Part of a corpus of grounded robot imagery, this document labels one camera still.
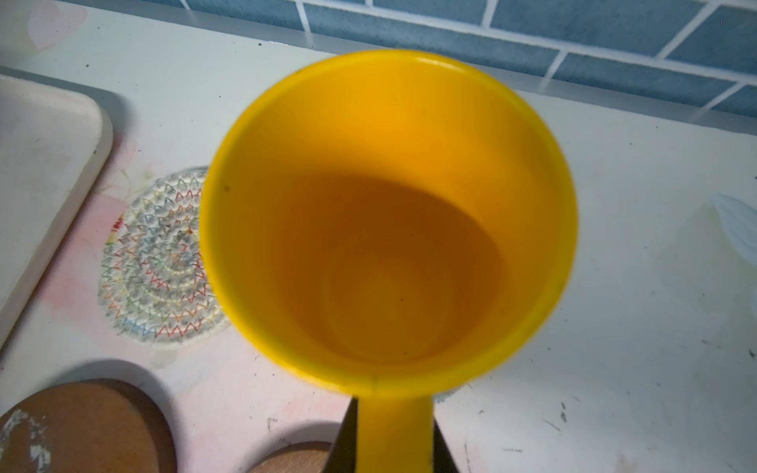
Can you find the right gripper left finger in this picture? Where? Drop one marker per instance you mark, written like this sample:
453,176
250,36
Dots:
342,455

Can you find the beige tray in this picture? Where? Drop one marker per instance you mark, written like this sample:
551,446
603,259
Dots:
54,143

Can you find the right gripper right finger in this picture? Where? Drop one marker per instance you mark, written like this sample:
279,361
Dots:
442,459

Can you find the glossy brown scratched coaster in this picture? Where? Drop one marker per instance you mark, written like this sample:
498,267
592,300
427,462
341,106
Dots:
91,426

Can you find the yellow mug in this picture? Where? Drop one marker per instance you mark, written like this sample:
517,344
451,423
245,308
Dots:
389,224

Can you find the dark brown wooden coaster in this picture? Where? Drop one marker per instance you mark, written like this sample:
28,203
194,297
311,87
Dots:
308,457

